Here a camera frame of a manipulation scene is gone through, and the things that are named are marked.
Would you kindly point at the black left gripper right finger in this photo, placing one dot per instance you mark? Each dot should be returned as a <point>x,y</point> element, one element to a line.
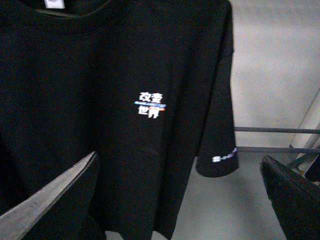
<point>295,200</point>

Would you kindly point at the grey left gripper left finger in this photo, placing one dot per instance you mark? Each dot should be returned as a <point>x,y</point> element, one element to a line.
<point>57,211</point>

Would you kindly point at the black printed t-shirt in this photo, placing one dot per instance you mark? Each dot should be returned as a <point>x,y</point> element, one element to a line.
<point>146,84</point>

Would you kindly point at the grey metal rack frame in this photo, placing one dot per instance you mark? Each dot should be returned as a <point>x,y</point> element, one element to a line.
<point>297,144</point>

